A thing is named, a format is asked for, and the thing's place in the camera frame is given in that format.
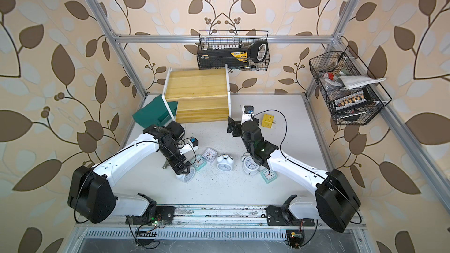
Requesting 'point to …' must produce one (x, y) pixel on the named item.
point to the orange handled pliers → (166, 164)
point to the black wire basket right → (326, 66)
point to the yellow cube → (267, 120)
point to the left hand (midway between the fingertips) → (182, 163)
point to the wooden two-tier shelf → (198, 95)
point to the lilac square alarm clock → (210, 154)
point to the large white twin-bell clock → (249, 165)
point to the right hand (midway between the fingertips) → (237, 117)
